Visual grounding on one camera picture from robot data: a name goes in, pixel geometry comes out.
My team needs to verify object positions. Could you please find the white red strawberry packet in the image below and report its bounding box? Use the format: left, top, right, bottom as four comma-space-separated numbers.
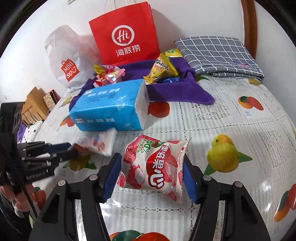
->
117, 135, 188, 203

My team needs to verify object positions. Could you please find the wooden chair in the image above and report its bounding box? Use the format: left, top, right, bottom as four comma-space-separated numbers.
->
22, 87, 49, 126

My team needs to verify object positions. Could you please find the red paper shopping bag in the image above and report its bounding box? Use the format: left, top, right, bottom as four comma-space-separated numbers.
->
89, 2, 161, 65

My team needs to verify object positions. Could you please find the pink toy story candy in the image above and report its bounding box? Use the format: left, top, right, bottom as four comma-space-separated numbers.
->
72, 128, 117, 157

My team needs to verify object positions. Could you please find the blue snack packet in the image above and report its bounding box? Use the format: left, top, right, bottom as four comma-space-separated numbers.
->
161, 76, 181, 83

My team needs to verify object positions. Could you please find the purple towel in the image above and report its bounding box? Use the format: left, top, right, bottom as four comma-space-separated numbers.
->
69, 58, 216, 112

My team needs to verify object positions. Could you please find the white Miniso plastic bag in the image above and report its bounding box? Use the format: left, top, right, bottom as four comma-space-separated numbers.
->
45, 25, 102, 92

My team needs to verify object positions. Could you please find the fruit print tablecloth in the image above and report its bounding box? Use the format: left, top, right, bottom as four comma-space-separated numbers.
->
33, 76, 295, 240

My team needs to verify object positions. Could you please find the yellow bag behind towel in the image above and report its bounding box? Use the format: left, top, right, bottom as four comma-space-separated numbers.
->
164, 48, 183, 58

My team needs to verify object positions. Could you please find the pink candy packet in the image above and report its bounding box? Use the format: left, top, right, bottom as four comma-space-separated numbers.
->
93, 65, 125, 87

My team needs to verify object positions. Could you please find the brown wooden door frame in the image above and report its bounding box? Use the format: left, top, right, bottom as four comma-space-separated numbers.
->
241, 0, 257, 59

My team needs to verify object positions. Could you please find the grey checked folded cloth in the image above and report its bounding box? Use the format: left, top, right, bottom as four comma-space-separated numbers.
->
174, 36, 264, 81

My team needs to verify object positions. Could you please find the blue tissue pack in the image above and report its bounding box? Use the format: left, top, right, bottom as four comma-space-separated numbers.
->
69, 79, 150, 132

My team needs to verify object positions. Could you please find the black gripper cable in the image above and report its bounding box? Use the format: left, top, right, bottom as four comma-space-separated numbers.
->
0, 143, 39, 223

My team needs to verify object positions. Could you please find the left hand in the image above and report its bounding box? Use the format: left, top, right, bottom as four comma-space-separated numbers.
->
1, 184, 30, 212

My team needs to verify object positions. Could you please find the white dotted pouch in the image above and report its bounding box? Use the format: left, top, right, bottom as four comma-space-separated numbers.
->
21, 120, 43, 143

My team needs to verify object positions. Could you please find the brown patterned box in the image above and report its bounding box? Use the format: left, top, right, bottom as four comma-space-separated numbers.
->
43, 89, 60, 111

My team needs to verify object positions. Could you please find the pink yellow snack packet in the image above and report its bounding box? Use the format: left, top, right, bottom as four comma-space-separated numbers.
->
93, 65, 109, 77

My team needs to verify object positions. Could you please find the yellow triangular snack packet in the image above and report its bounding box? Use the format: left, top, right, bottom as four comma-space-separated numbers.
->
143, 53, 178, 84

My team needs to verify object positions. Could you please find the purple plush item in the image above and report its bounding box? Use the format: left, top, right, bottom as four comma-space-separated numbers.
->
17, 122, 27, 143

